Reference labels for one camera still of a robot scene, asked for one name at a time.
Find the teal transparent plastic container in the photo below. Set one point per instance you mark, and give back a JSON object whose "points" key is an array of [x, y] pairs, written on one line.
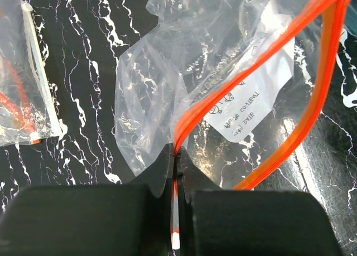
{"points": [[351, 18]]}

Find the clear zip bag orange zipper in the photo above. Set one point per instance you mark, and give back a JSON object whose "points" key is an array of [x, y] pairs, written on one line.
{"points": [[239, 84]]}

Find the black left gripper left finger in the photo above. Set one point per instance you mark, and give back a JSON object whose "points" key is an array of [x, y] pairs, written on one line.
{"points": [[129, 219]]}

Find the clear bag with round stickers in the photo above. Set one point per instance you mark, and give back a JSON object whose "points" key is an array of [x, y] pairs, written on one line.
{"points": [[27, 109]]}

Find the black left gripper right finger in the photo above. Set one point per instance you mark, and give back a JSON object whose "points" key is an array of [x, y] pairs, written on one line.
{"points": [[213, 221]]}

